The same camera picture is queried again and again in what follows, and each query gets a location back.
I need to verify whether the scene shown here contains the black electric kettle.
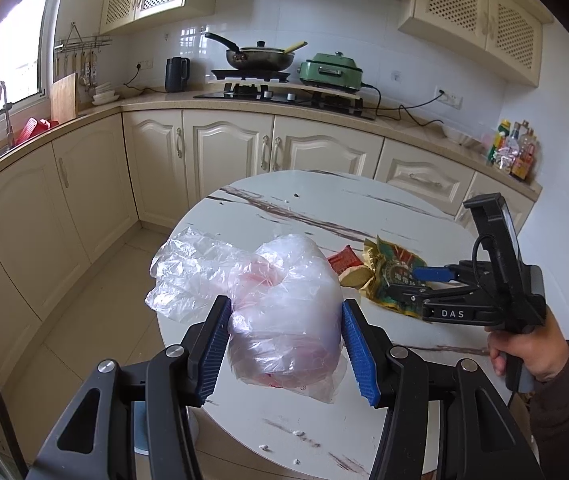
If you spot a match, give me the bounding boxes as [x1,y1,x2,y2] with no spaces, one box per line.
[164,56,191,93]

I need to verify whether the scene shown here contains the light blue plastic bucket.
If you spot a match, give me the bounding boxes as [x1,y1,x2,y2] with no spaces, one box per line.
[132,401,149,456]

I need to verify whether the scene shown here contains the lower cream cabinets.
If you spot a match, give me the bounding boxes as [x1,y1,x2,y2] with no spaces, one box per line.
[0,104,544,411]

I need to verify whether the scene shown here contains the kitchen window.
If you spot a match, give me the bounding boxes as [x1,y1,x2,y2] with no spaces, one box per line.
[0,0,47,104]

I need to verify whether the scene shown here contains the right lattice cabinet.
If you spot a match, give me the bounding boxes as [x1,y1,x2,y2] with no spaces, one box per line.
[399,0,554,87]

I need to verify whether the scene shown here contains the hanging utensil rail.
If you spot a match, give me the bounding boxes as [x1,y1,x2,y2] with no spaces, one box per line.
[52,20,114,91]

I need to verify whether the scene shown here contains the wooden cutting board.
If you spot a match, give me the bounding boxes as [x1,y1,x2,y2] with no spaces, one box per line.
[49,73,78,124]

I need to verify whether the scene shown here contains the clear pink plastic bag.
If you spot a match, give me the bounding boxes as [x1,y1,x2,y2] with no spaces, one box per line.
[146,228,347,403]

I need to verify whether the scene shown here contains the green electric cooker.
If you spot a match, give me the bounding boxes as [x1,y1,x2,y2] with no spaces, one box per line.
[299,52,363,93]

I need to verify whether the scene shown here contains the stacked white bowls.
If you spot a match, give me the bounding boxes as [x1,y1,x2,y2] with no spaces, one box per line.
[91,82,120,106]

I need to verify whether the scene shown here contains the black wok with lid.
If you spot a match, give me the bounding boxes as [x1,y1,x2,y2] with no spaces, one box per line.
[204,32,309,72]

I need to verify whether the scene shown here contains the green gold snack wrapper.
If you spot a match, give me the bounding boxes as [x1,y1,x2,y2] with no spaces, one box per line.
[328,237,427,318]

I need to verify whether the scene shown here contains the white bowl on counter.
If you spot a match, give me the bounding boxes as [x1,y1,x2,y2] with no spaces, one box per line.
[441,125,482,150]

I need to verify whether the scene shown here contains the chrome faucet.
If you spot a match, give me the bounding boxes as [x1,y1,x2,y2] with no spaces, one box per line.
[0,80,15,148]

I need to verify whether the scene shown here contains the black power cable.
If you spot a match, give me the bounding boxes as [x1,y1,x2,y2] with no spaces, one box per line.
[358,82,447,128]

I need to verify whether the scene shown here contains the black gas stove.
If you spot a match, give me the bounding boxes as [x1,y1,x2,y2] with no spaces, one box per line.
[196,70,376,120]

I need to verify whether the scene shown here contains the condiment bottles group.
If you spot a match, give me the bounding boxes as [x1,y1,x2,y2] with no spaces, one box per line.
[486,119,539,182]

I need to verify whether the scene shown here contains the person right hand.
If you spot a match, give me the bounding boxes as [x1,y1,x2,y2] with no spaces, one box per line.
[485,308,569,382]

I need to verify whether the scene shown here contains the round white marble table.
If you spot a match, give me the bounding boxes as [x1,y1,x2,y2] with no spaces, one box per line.
[146,170,492,479]

